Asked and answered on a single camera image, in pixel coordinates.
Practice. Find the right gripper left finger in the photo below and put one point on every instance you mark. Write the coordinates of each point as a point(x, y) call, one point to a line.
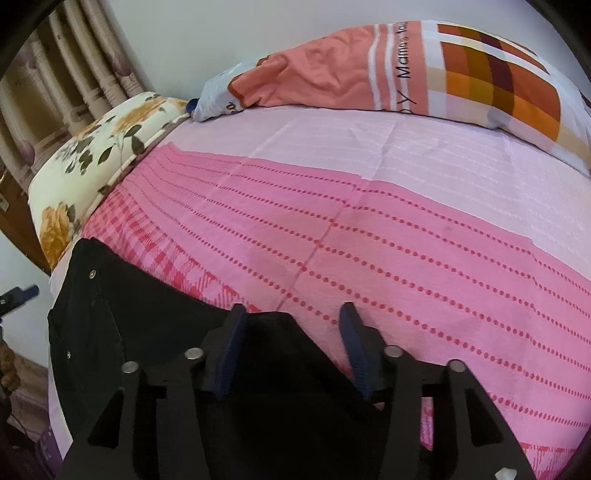
point(150, 427)

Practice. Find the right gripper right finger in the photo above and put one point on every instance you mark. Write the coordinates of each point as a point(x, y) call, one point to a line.
point(438, 421)

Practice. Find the black denim pants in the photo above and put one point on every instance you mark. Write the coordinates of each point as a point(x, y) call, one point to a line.
point(289, 414)

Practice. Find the pink checked bed sheet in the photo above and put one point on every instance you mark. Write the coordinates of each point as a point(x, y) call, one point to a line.
point(454, 242)

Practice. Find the white floral pillow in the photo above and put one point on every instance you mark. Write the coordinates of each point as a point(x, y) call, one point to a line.
point(74, 180)

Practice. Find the salmon orange plaid pillow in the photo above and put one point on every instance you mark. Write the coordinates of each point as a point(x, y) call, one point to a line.
point(427, 68)

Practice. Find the beige brown curtain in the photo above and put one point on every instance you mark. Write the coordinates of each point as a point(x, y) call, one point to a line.
point(62, 67)

